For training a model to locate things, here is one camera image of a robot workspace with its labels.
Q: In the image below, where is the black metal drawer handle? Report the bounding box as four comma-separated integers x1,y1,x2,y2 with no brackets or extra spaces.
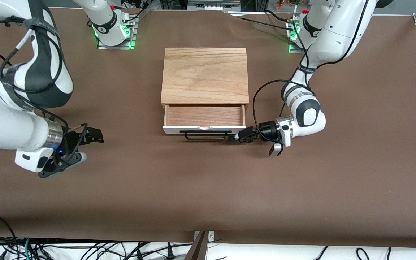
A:
179,130,232,140

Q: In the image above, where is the brown paper table cover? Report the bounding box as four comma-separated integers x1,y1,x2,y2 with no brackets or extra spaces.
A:
0,8,416,250

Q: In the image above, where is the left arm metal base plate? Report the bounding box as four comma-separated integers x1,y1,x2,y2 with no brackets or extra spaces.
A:
288,42,307,54

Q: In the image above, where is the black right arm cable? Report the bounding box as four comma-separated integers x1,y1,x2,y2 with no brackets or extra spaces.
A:
0,18,68,166

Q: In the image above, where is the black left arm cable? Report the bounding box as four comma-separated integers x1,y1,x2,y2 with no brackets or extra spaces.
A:
252,79,311,127

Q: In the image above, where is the white-fronted drawer with handle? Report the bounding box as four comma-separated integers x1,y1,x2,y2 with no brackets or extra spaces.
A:
162,103,247,135

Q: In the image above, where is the silver equipment box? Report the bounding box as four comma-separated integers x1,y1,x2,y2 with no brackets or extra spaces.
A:
187,0,242,11

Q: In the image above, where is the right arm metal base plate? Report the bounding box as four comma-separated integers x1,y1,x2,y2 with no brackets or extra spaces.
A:
97,36,137,51

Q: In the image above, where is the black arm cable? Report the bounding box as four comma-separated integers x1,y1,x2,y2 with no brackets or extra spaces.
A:
252,79,311,127
0,18,68,166

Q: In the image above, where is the dark wooden beam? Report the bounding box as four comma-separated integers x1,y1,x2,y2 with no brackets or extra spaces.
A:
184,231,208,260

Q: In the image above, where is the silver metal bracket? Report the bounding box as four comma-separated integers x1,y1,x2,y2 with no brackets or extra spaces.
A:
194,231,215,242

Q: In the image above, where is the wooden drawer cabinet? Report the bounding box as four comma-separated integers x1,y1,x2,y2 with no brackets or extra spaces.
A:
160,47,250,109

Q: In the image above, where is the black power cable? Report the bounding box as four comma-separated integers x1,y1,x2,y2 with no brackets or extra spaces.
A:
230,10,295,30

